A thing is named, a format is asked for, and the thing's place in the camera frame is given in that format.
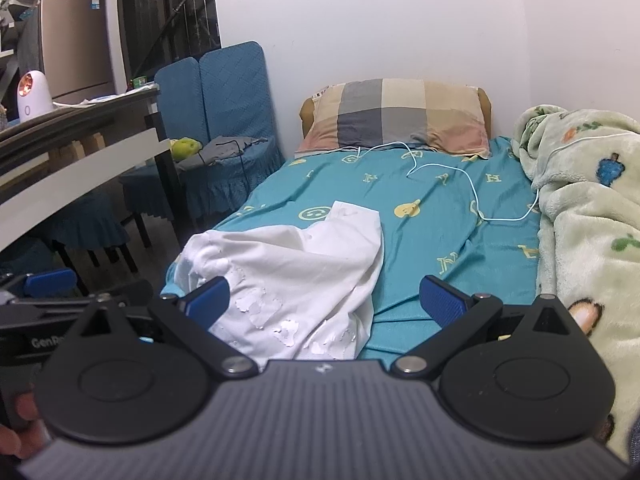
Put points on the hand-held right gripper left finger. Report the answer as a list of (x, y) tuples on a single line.
[(207, 299)]

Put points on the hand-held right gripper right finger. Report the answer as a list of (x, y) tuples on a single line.
[(440, 301)]

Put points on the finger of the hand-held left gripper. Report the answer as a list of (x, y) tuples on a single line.
[(47, 281)]

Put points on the white t-shirt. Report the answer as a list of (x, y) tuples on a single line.
[(300, 260)]

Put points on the person's left hand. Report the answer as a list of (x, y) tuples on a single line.
[(25, 407)]

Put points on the blue covered chair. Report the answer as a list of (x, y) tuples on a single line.
[(177, 95), (85, 225), (235, 85)]

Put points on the dark table with white edge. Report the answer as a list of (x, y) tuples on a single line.
[(100, 155)]

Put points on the grey cloth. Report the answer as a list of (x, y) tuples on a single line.
[(225, 147)]

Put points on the yellow-green plush toy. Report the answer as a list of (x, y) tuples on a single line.
[(186, 147)]

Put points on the green fleece blanket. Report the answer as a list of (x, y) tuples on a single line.
[(590, 240)]

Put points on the white humidifier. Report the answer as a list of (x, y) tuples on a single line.
[(34, 97)]

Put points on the papers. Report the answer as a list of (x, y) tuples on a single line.
[(100, 100)]

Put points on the plaid pillow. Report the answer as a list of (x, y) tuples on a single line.
[(380, 115)]

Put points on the brown pillow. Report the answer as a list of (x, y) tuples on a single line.
[(485, 110)]

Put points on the champagne refrigerator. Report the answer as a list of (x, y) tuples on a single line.
[(75, 45)]

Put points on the dark window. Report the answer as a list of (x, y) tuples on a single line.
[(165, 10)]

